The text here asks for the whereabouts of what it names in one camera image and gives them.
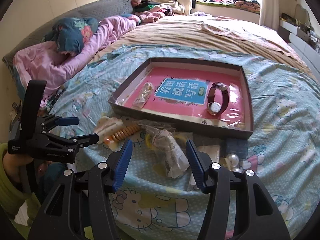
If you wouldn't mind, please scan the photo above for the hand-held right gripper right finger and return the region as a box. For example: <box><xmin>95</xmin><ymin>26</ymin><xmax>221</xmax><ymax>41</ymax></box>
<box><xmin>185</xmin><ymin>139</ymin><xmax>292</xmax><ymax>240</ymax></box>

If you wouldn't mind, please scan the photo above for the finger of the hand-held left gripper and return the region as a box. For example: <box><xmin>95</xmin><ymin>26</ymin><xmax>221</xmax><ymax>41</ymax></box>
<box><xmin>37</xmin><ymin>116</ymin><xmax>80</xmax><ymax>133</ymax></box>
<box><xmin>44</xmin><ymin>133</ymin><xmax>99</xmax><ymax>155</ymax></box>

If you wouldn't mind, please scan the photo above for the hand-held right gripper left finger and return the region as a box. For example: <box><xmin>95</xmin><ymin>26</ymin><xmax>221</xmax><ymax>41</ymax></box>
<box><xmin>27</xmin><ymin>139</ymin><xmax>133</xmax><ymax>240</ymax></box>

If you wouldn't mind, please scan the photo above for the white hair claw clip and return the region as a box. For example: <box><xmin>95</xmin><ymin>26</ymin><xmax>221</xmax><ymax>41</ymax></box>
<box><xmin>94</xmin><ymin>116</ymin><xmax>123</xmax><ymax>145</ymax></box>

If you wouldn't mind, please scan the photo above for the clear plastic jewelry bag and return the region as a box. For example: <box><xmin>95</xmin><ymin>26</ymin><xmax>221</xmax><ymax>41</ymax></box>
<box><xmin>142</xmin><ymin>126</ymin><xmax>190</xmax><ymax>179</ymax></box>

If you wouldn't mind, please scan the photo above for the orange spiral hair tie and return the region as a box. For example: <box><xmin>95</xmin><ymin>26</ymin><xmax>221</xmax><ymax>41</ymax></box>
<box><xmin>105</xmin><ymin>124</ymin><xmax>140</xmax><ymax>147</ymax></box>

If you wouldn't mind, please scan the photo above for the yellow hair tie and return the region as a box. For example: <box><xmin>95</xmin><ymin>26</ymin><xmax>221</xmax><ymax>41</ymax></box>
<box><xmin>146</xmin><ymin>133</ymin><xmax>157</xmax><ymax>153</ymax></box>

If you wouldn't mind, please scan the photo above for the pearl hair ornament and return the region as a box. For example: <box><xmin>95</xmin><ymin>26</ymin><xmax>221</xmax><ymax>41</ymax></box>
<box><xmin>224</xmin><ymin>153</ymin><xmax>245</xmax><ymax>173</ymax></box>

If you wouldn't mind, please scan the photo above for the blue box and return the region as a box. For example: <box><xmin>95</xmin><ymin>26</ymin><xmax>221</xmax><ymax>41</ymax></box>
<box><xmin>226</xmin><ymin>139</ymin><xmax>248</xmax><ymax>158</ymax></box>

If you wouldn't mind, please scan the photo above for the shallow cardboard tray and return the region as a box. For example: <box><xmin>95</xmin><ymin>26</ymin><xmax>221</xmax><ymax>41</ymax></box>
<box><xmin>108</xmin><ymin>57</ymin><xmax>254</xmax><ymax>140</ymax></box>

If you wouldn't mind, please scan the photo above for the person's left forearm green sleeve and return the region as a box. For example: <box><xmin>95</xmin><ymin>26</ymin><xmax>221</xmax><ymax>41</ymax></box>
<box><xmin>0</xmin><ymin>142</ymin><xmax>44</xmax><ymax>220</ymax></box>

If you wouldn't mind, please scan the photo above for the person's left hand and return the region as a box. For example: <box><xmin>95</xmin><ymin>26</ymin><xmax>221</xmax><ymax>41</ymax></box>
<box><xmin>2</xmin><ymin>152</ymin><xmax>53</xmax><ymax>183</ymax></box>

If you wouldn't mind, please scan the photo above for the dark teal clothing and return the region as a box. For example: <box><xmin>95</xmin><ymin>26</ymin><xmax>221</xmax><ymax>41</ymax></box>
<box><xmin>37</xmin><ymin>164</ymin><xmax>68</xmax><ymax>200</ymax></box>

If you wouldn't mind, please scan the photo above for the pink quilt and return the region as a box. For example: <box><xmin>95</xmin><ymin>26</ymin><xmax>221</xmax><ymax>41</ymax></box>
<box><xmin>12</xmin><ymin>15</ymin><xmax>140</xmax><ymax>100</ymax></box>

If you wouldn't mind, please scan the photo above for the cartoon cat bedsheet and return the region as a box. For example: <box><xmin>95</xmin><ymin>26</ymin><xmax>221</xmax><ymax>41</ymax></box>
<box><xmin>27</xmin><ymin>44</ymin><xmax>320</xmax><ymax>240</ymax></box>

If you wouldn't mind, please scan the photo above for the blue floral pillow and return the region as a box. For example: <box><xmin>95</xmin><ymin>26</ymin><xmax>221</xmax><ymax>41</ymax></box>
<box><xmin>45</xmin><ymin>17</ymin><xmax>99</xmax><ymax>54</ymax></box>

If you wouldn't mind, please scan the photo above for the pink book with blue label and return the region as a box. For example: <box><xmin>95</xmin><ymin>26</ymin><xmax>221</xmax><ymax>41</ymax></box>
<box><xmin>122</xmin><ymin>67</ymin><xmax>247</xmax><ymax>130</ymax></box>

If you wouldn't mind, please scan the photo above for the grey quilted headboard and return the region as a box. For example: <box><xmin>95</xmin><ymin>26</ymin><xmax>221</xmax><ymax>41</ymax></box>
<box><xmin>2</xmin><ymin>0</ymin><xmax>133</xmax><ymax>63</ymax></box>

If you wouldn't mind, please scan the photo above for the tan blanket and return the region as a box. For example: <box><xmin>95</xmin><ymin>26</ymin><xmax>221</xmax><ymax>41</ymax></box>
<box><xmin>92</xmin><ymin>16</ymin><xmax>310</xmax><ymax>75</ymax></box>

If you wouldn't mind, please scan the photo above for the peach cloth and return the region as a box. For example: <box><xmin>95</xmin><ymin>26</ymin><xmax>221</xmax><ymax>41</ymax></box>
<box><xmin>201</xmin><ymin>20</ymin><xmax>300</xmax><ymax>60</ymax></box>

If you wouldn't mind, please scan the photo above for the pile of clothes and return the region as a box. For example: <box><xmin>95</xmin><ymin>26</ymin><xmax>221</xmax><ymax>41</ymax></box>
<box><xmin>131</xmin><ymin>0</ymin><xmax>187</xmax><ymax>24</ymax></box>

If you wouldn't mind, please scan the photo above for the white dresser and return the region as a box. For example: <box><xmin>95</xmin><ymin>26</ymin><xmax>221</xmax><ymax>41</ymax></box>
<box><xmin>279</xmin><ymin>19</ymin><xmax>320</xmax><ymax>68</ymax></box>

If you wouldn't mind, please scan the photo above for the dresser top clutter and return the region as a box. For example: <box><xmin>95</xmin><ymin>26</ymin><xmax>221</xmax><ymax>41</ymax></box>
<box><xmin>280</xmin><ymin>12</ymin><xmax>320</xmax><ymax>50</ymax></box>

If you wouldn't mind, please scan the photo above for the cloud-shaped mirror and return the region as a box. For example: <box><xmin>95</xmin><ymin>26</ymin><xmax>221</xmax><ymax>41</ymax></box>
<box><xmin>295</xmin><ymin>4</ymin><xmax>313</xmax><ymax>28</ymax></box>

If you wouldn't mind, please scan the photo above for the brown strap wrist watch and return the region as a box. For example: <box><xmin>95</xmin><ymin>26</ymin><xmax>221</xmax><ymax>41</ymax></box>
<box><xmin>206</xmin><ymin>82</ymin><xmax>230</xmax><ymax>116</ymax></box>

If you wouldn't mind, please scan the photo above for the bagged beaded bracelet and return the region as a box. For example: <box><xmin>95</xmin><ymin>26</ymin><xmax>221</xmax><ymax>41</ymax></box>
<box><xmin>132</xmin><ymin>82</ymin><xmax>154</xmax><ymax>109</ymax></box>

